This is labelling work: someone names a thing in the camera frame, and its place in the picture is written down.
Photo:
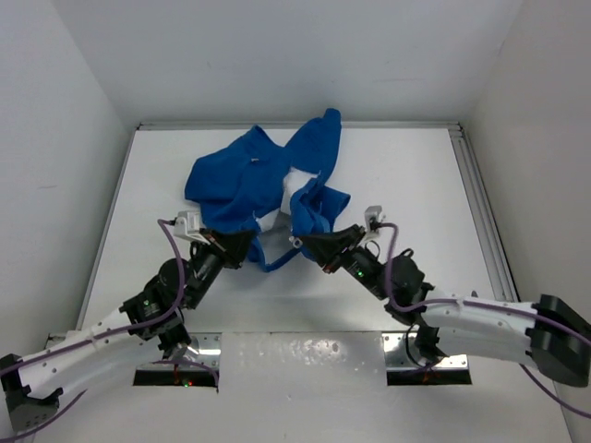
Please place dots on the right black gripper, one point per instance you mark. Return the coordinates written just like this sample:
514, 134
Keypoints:
327, 248

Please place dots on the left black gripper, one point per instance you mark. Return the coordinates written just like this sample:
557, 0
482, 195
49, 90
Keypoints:
235, 244

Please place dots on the silver zipper slider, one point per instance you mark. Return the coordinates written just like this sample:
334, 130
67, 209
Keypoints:
295, 241

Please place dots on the blue zip-up jacket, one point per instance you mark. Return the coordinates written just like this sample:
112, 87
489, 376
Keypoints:
256, 184

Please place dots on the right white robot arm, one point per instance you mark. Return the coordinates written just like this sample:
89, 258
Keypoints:
547, 335

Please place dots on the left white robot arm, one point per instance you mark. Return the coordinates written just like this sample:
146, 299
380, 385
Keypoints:
148, 327

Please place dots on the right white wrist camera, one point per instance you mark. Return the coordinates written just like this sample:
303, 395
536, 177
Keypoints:
373, 217

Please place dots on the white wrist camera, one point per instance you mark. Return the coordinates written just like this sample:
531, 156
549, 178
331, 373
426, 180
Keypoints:
373, 217
187, 226

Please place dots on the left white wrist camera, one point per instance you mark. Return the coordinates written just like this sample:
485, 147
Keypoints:
187, 226

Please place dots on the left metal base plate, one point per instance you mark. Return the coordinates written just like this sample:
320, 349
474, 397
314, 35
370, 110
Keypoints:
203, 352

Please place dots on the metal base plate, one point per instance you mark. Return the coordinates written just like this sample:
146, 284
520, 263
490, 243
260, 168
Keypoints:
203, 352
401, 355

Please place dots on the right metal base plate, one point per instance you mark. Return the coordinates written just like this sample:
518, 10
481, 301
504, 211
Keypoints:
401, 355

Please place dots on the aluminium frame rail back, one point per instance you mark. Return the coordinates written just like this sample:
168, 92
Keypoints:
210, 125

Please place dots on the aluminium frame rail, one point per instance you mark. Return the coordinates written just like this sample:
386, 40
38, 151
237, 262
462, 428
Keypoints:
210, 125
498, 268

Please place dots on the aluminium frame rail right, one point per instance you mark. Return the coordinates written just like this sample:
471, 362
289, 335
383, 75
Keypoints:
498, 268

